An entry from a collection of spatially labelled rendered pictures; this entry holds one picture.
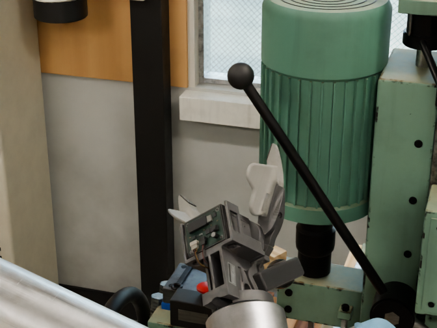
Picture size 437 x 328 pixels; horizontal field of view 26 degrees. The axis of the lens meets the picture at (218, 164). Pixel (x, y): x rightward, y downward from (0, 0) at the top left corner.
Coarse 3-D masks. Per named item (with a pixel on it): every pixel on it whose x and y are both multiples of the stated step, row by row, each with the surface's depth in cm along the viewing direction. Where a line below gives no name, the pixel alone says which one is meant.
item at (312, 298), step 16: (336, 272) 146; (352, 272) 146; (288, 288) 145; (304, 288) 144; (320, 288) 143; (336, 288) 142; (352, 288) 142; (288, 304) 146; (304, 304) 145; (320, 304) 144; (336, 304) 143; (352, 304) 142; (304, 320) 146; (320, 320) 145; (336, 320) 144; (352, 320) 144
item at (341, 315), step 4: (344, 304) 141; (340, 308) 142; (344, 308) 141; (348, 308) 141; (352, 308) 142; (340, 312) 141; (344, 312) 141; (348, 312) 141; (352, 312) 142; (340, 316) 141; (344, 316) 141; (348, 316) 141; (344, 320) 142; (348, 320) 141; (344, 324) 142
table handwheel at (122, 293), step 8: (128, 288) 165; (136, 288) 168; (112, 296) 162; (120, 296) 162; (128, 296) 163; (136, 296) 167; (144, 296) 171; (112, 304) 159; (120, 304) 160; (136, 304) 170; (144, 304) 172; (136, 312) 175; (144, 312) 174; (144, 320) 175
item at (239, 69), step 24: (240, 72) 120; (264, 120) 122; (288, 144) 123; (312, 192) 124; (336, 216) 125; (360, 264) 126; (384, 288) 127; (408, 288) 128; (384, 312) 126; (408, 312) 125
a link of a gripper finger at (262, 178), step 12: (276, 156) 113; (252, 168) 109; (264, 168) 111; (276, 168) 112; (252, 180) 110; (264, 180) 111; (276, 180) 112; (252, 192) 110; (264, 192) 111; (252, 204) 110; (264, 204) 111
